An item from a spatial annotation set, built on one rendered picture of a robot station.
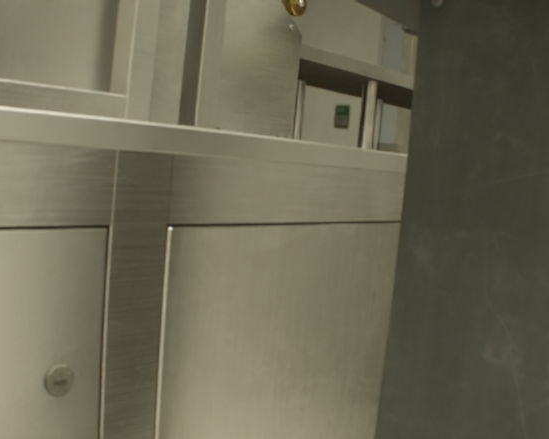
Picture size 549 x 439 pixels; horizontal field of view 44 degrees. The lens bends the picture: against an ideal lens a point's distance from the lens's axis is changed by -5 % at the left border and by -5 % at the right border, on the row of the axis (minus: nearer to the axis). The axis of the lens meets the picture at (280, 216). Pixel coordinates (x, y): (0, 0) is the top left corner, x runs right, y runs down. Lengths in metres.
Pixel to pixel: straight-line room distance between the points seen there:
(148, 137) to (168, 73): 0.35
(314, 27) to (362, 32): 0.54
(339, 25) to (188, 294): 5.98
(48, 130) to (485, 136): 0.26
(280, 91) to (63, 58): 0.39
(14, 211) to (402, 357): 0.25
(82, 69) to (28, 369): 0.32
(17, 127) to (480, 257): 0.28
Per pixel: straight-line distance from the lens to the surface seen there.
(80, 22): 0.69
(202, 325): 0.55
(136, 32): 0.69
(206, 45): 0.77
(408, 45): 1.89
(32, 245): 0.45
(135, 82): 0.68
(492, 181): 0.41
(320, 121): 6.42
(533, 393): 0.42
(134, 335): 0.51
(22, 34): 0.65
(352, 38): 6.35
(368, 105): 1.21
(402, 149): 1.02
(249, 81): 0.93
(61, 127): 0.44
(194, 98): 0.76
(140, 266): 0.50
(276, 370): 0.63
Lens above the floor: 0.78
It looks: 5 degrees down
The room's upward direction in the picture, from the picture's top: 5 degrees clockwise
